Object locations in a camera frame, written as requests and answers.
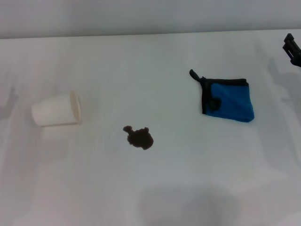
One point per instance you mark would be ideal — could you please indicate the blue rag with black trim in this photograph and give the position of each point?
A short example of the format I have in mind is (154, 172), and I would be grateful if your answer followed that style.
(231, 100)

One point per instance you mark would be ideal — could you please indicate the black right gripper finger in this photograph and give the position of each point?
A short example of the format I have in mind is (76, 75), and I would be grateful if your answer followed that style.
(292, 41)
(288, 49)

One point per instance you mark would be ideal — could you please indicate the black water stain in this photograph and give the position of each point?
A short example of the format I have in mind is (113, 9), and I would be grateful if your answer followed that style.
(141, 139)

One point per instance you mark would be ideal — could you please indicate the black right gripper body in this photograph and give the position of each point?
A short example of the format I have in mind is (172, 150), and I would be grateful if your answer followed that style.
(297, 59)

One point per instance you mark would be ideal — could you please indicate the white paper cup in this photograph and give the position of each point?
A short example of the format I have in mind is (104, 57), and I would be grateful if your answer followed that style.
(55, 110)

